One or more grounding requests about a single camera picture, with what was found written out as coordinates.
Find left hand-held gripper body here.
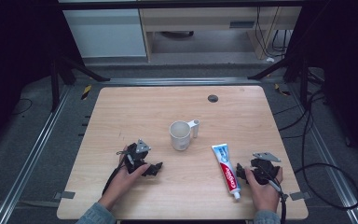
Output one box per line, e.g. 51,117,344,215
117,138,152,175

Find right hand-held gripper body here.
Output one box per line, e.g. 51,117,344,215
245,151,282,187

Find toothpaste tube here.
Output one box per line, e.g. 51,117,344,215
211,143,242,201

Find white cup with handle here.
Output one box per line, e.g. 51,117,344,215
169,119,200,152

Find person's right hand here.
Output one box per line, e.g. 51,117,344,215
244,166,284,214

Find person's left hand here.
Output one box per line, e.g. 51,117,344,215
98,145,152,211

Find grey tape piece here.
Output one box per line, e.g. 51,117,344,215
289,190,312,202
52,190,76,201

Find yellow black tape strip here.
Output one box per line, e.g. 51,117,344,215
80,84,93,101
273,82,292,97

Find black metal stand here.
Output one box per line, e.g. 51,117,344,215
247,46,312,108
48,46,112,114

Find white cabinet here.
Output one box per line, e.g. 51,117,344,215
62,8,147,59

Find right hand-held gripper cable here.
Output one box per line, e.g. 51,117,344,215
257,166,289,224

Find hand-held gripper cable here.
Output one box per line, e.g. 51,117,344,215
257,166,289,224
102,150,131,196

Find left hand-held gripper cable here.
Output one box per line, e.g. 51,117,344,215
102,150,131,196

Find thick black floor cable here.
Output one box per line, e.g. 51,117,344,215
274,88,358,211

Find long aluminium floor rail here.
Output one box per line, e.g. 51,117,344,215
0,86,73,224
287,83,358,224

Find short aluminium floor rail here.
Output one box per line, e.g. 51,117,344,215
103,77,262,87

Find thin black floor cable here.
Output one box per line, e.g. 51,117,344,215
11,97,34,117

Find hanging black desk cables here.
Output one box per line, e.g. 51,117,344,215
254,6,293,60

